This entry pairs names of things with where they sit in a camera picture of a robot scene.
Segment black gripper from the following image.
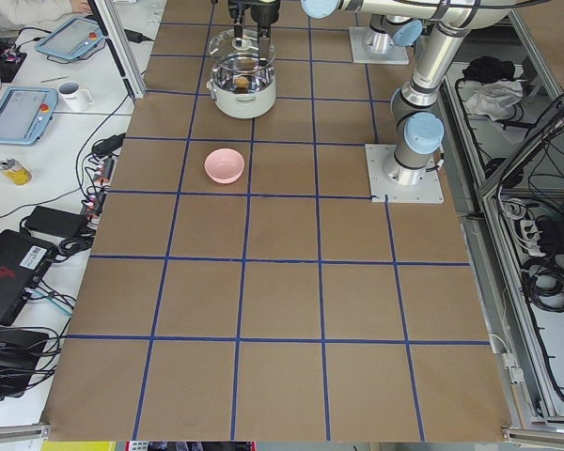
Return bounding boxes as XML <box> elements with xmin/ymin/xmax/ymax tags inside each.
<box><xmin>227</xmin><ymin>0</ymin><xmax>280</xmax><ymax>66</ymax></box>

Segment glass pot lid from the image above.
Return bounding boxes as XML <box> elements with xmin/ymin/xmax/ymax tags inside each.
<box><xmin>209</xmin><ymin>29</ymin><xmax>275</xmax><ymax>74</ymax></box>

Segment brown egg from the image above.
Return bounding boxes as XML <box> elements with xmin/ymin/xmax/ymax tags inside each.
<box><xmin>234</xmin><ymin>77</ymin><xmax>251</xmax><ymax>92</ymax></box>

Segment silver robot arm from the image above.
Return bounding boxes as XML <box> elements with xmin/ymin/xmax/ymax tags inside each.
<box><xmin>227</xmin><ymin>0</ymin><xmax>281</xmax><ymax>68</ymax></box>
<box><xmin>301</xmin><ymin>1</ymin><xmax>516</xmax><ymax>186</ymax></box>

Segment pale green steel pot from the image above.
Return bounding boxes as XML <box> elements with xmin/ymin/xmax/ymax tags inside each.
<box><xmin>207</xmin><ymin>54</ymin><xmax>277</xmax><ymax>119</ymax></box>

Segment pink bowl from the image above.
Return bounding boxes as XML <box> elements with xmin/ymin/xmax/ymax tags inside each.
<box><xmin>204</xmin><ymin>148</ymin><xmax>244</xmax><ymax>184</ymax></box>

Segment far blue teach pendant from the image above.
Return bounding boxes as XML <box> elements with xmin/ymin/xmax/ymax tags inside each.
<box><xmin>35</xmin><ymin>17</ymin><xmax>104</xmax><ymax>62</ymax></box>

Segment blue teach pendant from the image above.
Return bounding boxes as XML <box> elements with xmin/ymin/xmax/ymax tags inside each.
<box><xmin>0</xmin><ymin>86</ymin><xmax>58</xmax><ymax>146</ymax></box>
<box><xmin>35</xmin><ymin>17</ymin><xmax>104</xmax><ymax>62</ymax></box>

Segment white mug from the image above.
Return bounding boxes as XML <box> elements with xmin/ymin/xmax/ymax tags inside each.
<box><xmin>57</xmin><ymin>81</ymin><xmax>95</xmax><ymax>112</ymax></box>

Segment black cloth pile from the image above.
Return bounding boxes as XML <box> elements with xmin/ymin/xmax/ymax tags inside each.
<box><xmin>462</xmin><ymin>55</ymin><xmax>515</xmax><ymax>84</ymax></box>

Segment near blue teach pendant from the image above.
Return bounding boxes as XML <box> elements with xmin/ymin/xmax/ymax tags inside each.
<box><xmin>0</xmin><ymin>86</ymin><xmax>58</xmax><ymax>146</ymax></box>

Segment white crumpled cloth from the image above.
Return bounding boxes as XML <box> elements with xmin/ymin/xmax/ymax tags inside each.
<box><xmin>464</xmin><ymin>81</ymin><xmax>523</xmax><ymax>121</ymax></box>

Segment yellow drink can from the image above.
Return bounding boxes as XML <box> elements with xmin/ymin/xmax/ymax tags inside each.
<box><xmin>0</xmin><ymin>158</ymin><xmax>32</xmax><ymax>186</ymax></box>

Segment black power brick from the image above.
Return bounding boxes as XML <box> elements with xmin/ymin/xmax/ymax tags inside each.
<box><xmin>23</xmin><ymin>206</ymin><xmax>88</xmax><ymax>238</ymax></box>

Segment black red computer box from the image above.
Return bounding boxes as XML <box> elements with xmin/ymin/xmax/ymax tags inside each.
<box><xmin>0</xmin><ymin>229</ymin><xmax>57</xmax><ymax>326</ymax></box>

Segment white power strip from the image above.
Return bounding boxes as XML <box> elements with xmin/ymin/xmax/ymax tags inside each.
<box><xmin>517</xmin><ymin>219</ymin><xmax>545</xmax><ymax>257</ymax></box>

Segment black device lower left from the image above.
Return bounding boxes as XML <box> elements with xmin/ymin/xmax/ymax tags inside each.
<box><xmin>0</xmin><ymin>328</ymin><xmax>49</xmax><ymax>402</ymax></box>

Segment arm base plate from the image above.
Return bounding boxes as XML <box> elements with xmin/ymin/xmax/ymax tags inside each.
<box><xmin>365</xmin><ymin>144</ymin><xmax>445</xmax><ymax>204</ymax></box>
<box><xmin>349</xmin><ymin>27</ymin><xmax>409</xmax><ymax>65</ymax></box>

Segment aluminium frame post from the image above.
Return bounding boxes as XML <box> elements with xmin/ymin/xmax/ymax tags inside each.
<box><xmin>88</xmin><ymin>0</ymin><xmax>146</xmax><ymax>101</ymax></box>

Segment coiled black cables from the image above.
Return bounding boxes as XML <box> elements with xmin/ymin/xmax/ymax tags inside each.
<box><xmin>520</xmin><ymin>253</ymin><xmax>564</xmax><ymax>312</ymax></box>

